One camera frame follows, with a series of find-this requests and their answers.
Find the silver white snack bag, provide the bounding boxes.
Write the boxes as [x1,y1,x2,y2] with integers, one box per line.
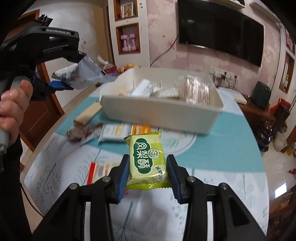
[52,55,117,90]

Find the beige wafer bar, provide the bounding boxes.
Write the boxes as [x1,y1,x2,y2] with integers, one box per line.
[73,101,102,127]

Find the red striped Lipo packet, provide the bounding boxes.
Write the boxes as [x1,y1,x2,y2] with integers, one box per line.
[86,162,119,185]

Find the orange white oats bar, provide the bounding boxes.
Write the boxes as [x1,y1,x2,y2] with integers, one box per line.
[98,123,152,143]

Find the large white biscuit package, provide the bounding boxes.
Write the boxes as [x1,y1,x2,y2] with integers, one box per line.
[128,78,157,98]

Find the green pineapple cake packet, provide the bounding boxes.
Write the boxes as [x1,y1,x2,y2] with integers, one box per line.
[125,132,171,190]

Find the bread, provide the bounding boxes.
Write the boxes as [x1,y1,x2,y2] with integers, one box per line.
[150,87,180,99]

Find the clear bag printed wafers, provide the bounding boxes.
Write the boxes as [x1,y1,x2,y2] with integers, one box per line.
[179,75,211,105]

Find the person left hand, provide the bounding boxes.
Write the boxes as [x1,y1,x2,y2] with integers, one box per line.
[1,79,33,144]

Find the brown wooden door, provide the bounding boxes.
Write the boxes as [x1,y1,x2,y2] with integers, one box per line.
[9,9,65,153]

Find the brown white wrapper packet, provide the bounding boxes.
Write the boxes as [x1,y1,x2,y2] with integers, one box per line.
[66,123,103,145]

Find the floral tablecloth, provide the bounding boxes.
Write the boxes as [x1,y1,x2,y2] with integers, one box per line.
[21,90,269,240]

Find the fruit bowl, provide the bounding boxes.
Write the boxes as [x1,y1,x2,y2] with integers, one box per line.
[118,63,139,73]

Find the teal striped table runner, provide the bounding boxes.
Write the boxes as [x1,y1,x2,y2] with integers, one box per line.
[55,97,265,172]

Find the pink dumbbell pair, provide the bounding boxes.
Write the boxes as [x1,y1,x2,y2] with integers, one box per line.
[120,34,137,52]

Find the white bucket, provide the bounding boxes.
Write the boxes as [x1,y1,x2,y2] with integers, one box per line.
[273,132,287,152]

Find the framed picture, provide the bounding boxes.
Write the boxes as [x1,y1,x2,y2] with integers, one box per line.
[121,2,133,18]

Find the wooden tv cabinet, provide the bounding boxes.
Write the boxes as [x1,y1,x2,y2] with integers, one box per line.
[238,97,275,135]

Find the white set-top box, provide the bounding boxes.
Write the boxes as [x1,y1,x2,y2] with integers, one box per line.
[232,91,247,105]

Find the white plastic storage bin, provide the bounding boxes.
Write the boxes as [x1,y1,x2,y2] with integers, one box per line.
[100,67,224,134]

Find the wall power outlet strip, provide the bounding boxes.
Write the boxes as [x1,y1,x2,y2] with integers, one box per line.
[209,66,237,80]

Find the black wall television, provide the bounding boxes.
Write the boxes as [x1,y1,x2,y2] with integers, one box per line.
[178,1,264,67]

